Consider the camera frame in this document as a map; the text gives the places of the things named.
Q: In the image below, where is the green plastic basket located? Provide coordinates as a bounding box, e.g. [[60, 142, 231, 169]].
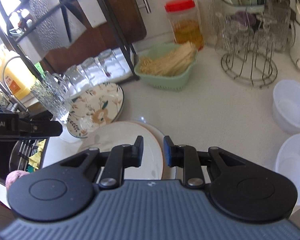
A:
[[134, 42, 198, 92]]

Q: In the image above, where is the tall clear glass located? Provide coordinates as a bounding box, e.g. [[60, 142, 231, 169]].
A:
[[207, 0, 223, 46]]

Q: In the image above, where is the dried noodles bundle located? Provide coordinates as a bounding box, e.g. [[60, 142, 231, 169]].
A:
[[139, 41, 197, 77]]

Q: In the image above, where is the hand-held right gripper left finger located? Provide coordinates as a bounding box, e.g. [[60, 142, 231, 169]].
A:
[[60, 135, 144, 189]]

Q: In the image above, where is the white plastic bowl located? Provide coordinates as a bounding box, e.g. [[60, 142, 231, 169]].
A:
[[275, 133, 300, 205], [272, 79, 300, 134]]

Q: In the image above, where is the purple scrubber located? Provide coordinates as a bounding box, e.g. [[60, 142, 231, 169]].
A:
[[236, 11, 256, 27]]

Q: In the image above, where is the pink cloth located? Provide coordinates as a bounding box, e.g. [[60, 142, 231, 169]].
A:
[[5, 170, 30, 191]]

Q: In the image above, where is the white drip tray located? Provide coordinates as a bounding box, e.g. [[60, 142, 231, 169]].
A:
[[65, 47, 138, 98]]

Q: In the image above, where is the orange liquid bottle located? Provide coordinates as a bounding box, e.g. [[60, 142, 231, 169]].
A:
[[0, 50, 38, 100]]

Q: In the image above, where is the textured glass pitcher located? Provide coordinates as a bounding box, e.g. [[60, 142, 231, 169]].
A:
[[264, 0, 292, 53]]

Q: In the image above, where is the yellow cloth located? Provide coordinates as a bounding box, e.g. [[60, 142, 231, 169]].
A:
[[27, 140, 46, 171]]

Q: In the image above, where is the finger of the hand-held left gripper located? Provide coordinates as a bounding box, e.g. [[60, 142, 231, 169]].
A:
[[17, 119, 63, 138]]

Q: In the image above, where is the green and white utensil holder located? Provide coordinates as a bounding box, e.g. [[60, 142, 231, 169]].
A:
[[212, 0, 266, 15]]

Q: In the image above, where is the white plate with grey rim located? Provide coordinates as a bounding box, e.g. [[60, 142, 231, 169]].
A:
[[137, 121, 177, 180]]

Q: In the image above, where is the textured glass mug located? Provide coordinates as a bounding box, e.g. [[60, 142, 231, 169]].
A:
[[30, 71, 73, 123]]

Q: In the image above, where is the clear drinking glass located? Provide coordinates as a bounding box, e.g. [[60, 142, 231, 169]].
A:
[[64, 65, 86, 93], [81, 57, 101, 83], [97, 50, 117, 77]]

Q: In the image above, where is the round metal cup rack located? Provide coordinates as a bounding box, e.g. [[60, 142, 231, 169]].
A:
[[220, 5, 278, 88]]

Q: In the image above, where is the stainless faucet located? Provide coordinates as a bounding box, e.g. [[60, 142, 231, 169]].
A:
[[0, 87, 30, 117]]

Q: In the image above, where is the brown wooden cutting board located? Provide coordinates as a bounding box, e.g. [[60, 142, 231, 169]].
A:
[[44, 0, 152, 67]]

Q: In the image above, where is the floral plate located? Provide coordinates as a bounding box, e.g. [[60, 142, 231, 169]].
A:
[[69, 82, 125, 130], [66, 119, 97, 140]]

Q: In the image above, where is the red-lidded plastic jar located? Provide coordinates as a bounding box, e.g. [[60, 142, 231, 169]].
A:
[[165, 0, 205, 51]]

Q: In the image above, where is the textured glass plate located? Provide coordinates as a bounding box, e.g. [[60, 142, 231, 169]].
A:
[[28, 0, 65, 52]]

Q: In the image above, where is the black metal dish rack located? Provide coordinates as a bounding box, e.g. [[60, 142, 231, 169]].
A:
[[0, 0, 141, 120]]

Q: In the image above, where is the set of clear glass cups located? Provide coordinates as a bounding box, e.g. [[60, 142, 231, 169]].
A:
[[214, 2, 273, 55]]

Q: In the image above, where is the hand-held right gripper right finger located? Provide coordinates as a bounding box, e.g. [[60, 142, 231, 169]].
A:
[[163, 135, 241, 189]]

